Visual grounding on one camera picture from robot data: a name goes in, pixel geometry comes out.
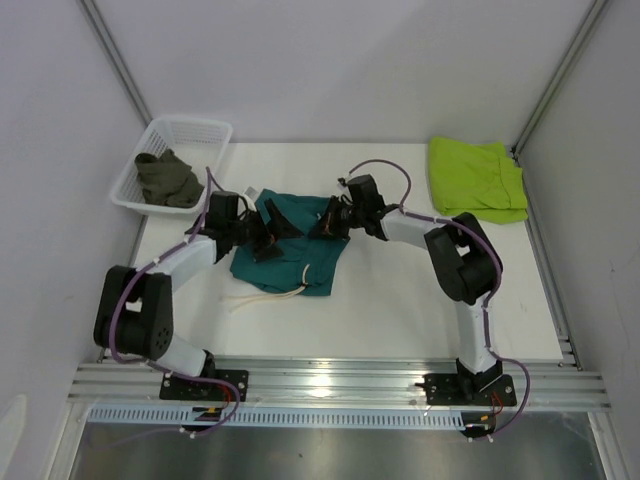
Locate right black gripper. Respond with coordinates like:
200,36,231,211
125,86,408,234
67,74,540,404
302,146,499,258
308,195,366,241

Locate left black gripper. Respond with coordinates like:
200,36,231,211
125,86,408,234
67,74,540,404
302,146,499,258
228,200,303,263

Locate teal green shorts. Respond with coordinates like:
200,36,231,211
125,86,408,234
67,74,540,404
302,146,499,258
230,189,348,297

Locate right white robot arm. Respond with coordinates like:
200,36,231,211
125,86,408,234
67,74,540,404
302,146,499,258
309,197,503,404

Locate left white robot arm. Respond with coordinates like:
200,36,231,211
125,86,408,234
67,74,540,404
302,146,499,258
93,192,304,400

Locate olive green shorts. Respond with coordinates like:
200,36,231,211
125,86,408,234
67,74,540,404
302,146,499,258
134,148,204,209

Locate lime green folded shorts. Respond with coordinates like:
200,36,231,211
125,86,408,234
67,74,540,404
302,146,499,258
426,137,528,225

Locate white plastic basket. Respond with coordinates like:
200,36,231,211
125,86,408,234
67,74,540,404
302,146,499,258
110,115,233,215

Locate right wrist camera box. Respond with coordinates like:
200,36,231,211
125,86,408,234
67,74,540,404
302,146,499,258
347,174,385,211

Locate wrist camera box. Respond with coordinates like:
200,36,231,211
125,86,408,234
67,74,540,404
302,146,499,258
347,174,385,211
205,191,241,228

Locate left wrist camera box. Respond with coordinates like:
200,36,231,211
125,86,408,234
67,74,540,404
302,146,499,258
205,191,241,228

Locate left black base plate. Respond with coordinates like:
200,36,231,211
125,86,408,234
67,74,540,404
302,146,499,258
159,369,249,403

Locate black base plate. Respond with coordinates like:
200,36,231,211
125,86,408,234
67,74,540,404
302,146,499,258
414,373,517,407
159,369,249,403

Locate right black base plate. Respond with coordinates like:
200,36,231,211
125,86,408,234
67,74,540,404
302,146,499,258
414,373,517,407

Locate white slotted cable duct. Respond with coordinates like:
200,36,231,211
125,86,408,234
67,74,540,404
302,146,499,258
87,404,465,431

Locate left aluminium corner post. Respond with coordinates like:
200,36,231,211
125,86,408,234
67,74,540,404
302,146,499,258
77,0,153,126

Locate aluminium corner post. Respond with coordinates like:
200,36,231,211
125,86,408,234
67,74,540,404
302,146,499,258
77,0,153,126
510,0,613,160

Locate aluminium mounting rail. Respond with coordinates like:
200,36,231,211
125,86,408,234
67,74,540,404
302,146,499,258
68,356,611,412

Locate right aluminium corner post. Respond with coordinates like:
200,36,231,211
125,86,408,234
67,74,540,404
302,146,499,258
510,0,613,160

